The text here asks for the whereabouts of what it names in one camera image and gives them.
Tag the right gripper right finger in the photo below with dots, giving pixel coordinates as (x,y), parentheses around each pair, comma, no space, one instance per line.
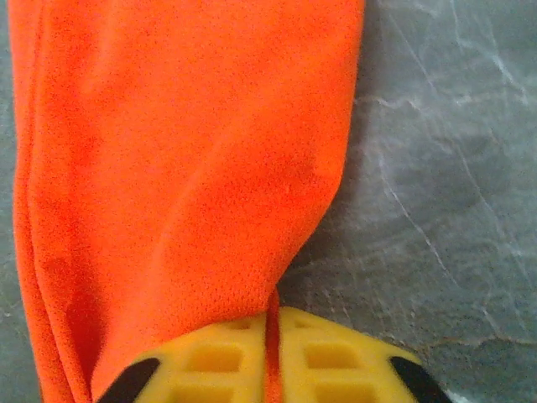
(335,361)

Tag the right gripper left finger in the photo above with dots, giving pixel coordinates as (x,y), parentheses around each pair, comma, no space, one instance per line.
(201,369)

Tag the orange t-shirt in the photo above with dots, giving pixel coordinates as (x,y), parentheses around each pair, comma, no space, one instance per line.
(189,147)

